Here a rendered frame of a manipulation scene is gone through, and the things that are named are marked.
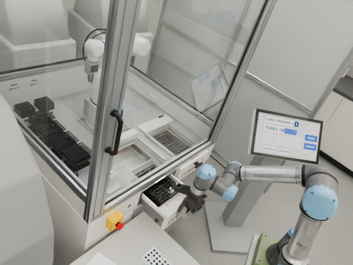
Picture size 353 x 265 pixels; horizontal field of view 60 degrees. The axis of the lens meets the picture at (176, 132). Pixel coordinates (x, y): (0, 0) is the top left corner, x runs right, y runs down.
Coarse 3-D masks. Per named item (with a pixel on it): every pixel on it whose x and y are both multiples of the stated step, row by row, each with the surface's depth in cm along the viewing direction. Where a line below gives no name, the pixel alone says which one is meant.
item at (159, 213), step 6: (168, 180) 179; (174, 180) 176; (144, 198) 158; (180, 198) 172; (144, 204) 160; (150, 204) 157; (174, 204) 167; (150, 210) 158; (156, 210) 155; (162, 210) 162; (168, 210) 163; (156, 216) 157; (162, 216) 154; (162, 222) 155
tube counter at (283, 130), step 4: (280, 128) 206; (284, 128) 207; (288, 128) 207; (280, 132) 206; (284, 132) 207; (288, 132) 207; (292, 132) 208; (296, 132) 209; (300, 132) 209; (300, 136) 209
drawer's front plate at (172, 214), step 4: (180, 204) 156; (176, 208) 153; (172, 212) 151; (168, 216) 148; (172, 216) 153; (164, 220) 150; (168, 220) 151; (172, 220) 157; (164, 224) 151; (164, 228) 154
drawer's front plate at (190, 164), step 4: (204, 152) 195; (208, 152) 198; (200, 156) 191; (204, 156) 196; (192, 160) 186; (196, 160) 189; (200, 160) 195; (204, 160) 201; (188, 164) 182; (192, 164) 187; (180, 168) 178; (184, 168) 180; (188, 168) 185; (180, 172) 179; (188, 172) 190; (176, 176) 182; (180, 176) 182; (184, 176) 188
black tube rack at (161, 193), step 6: (162, 180) 174; (156, 186) 165; (162, 186) 167; (168, 186) 168; (144, 192) 164; (150, 192) 165; (156, 192) 162; (162, 192) 163; (150, 198) 162; (156, 198) 159; (162, 198) 164; (168, 198) 165; (156, 204) 160; (162, 204) 162
